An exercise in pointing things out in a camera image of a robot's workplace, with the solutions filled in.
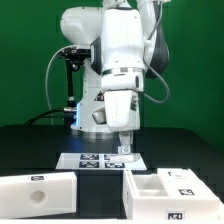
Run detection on white L-shaped obstacle frame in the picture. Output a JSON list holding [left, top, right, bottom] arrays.
[[218, 201, 224, 220]]

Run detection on black base cables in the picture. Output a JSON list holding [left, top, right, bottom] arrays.
[[24, 107, 78, 127]]

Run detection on white marker base sheet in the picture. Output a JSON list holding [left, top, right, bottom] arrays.
[[56, 153, 146, 170]]

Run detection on grey arm hose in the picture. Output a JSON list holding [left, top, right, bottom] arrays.
[[143, 0, 171, 105]]

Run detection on grey camera cable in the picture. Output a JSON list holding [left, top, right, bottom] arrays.
[[44, 45, 73, 127]]

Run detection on white cabinet body box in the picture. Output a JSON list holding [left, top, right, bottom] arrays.
[[122, 170, 224, 222]]

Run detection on black camera stand pole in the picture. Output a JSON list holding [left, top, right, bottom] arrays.
[[66, 59, 80, 107]]

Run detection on white cabinet top block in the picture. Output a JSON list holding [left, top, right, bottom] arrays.
[[0, 172, 77, 219]]

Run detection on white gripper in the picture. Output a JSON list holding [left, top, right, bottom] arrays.
[[104, 90, 140, 154]]

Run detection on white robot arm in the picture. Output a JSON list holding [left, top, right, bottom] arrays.
[[60, 0, 169, 155]]

